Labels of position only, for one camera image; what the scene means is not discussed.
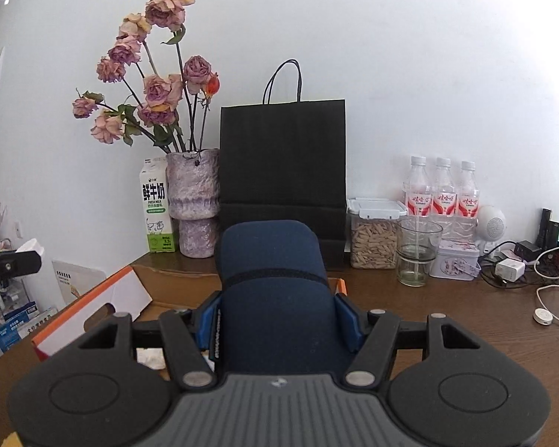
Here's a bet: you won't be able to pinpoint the blue boxes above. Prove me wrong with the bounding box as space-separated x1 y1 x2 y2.
0 305 59 352

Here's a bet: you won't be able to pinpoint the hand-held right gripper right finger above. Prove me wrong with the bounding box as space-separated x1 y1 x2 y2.
333 291 483 387

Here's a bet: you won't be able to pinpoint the dried pink rose bouquet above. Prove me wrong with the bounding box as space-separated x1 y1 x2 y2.
72 0 222 154

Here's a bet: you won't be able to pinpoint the white cable with round puck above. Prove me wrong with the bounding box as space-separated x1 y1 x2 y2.
533 247 559 327

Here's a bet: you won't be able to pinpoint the clear desk organizer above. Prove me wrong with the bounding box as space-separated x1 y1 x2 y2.
0 237 31 336

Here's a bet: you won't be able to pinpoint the purple textured vase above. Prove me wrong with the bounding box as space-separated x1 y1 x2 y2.
165 148 222 258

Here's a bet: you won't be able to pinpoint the cardboard box with orange edge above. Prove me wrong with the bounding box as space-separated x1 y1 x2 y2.
32 263 348 373

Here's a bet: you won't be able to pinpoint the white floral tin box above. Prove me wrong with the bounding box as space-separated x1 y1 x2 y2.
429 240 481 281

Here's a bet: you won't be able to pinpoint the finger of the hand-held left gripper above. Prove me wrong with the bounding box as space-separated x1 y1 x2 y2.
0 250 42 286

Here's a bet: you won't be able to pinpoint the white green milk carton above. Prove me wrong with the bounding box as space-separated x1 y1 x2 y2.
137 157 177 253

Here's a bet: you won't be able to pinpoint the clear container of seeds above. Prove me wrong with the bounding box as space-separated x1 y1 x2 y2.
346 198 408 271

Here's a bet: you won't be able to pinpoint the black power adapter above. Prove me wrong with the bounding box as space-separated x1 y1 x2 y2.
515 241 541 261

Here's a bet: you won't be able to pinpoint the white charger plug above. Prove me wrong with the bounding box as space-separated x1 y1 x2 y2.
494 258 525 285

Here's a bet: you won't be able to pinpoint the white booklet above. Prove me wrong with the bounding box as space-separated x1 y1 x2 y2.
51 260 108 308

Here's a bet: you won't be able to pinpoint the navy blue fabric pouch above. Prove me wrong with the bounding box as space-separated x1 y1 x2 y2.
209 220 355 375

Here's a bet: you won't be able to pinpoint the clear glass cup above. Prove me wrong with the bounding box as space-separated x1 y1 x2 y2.
396 218 444 287

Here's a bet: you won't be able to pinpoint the black paper bag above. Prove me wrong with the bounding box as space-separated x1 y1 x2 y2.
219 59 348 272

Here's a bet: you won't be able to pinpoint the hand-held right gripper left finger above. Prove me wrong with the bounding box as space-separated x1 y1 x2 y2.
77 291 224 389

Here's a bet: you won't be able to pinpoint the white round speaker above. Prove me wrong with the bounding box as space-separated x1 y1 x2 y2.
475 205 506 257

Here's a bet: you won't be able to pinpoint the black rectangular device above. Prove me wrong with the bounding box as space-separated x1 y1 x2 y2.
540 209 559 252

